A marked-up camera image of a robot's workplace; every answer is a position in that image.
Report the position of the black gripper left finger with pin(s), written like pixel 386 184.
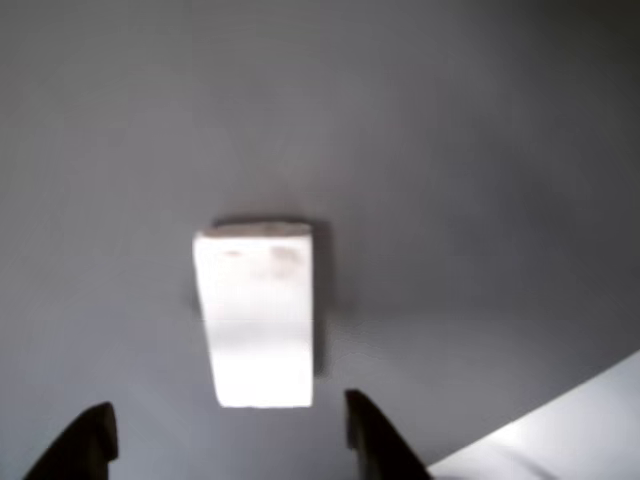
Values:
pixel 85 445

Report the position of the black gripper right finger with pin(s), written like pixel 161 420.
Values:
pixel 385 445

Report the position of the small white block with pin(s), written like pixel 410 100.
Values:
pixel 255 320

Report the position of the grey table mat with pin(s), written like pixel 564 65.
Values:
pixel 450 150

